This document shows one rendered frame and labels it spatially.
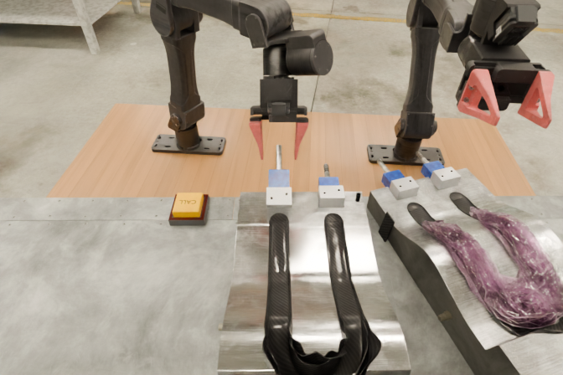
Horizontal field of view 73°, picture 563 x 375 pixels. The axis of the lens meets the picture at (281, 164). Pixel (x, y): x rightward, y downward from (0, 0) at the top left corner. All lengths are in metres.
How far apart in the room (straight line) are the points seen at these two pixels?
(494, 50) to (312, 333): 0.48
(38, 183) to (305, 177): 1.80
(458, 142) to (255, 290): 0.76
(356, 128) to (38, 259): 0.87
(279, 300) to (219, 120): 0.68
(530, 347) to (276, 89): 0.53
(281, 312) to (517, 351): 0.35
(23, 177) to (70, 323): 1.81
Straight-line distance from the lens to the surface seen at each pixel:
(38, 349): 0.84
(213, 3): 0.74
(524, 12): 0.61
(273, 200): 0.75
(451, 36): 0.73
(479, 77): 0.58
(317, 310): 0.63
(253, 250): 0.72
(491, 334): 0.74
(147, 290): 0.82
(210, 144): 1.08
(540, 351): 0.71
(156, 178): 1.02
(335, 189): 0.78
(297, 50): 0.65
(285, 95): 0.60
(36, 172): 2.57
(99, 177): 1.08
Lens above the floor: 1.47
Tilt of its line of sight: 42 degrees down
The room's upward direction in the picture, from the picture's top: straight up
